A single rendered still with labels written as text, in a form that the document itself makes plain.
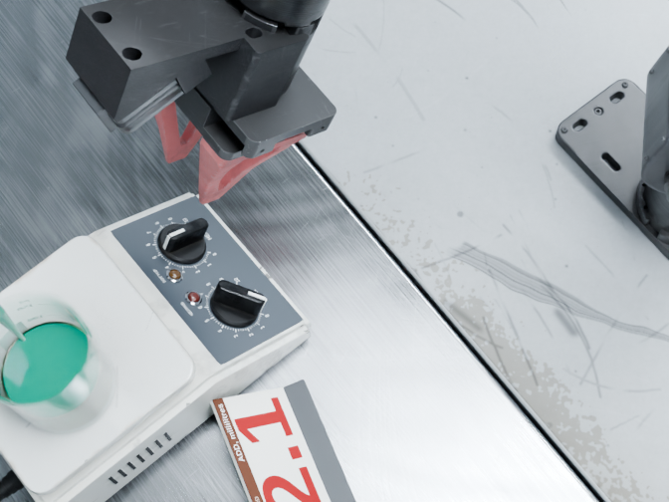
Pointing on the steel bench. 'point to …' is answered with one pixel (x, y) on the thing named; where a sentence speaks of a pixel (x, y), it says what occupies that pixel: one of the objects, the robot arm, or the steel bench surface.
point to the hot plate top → (146, 386)
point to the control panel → (206, 280)
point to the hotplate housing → (277, 348)
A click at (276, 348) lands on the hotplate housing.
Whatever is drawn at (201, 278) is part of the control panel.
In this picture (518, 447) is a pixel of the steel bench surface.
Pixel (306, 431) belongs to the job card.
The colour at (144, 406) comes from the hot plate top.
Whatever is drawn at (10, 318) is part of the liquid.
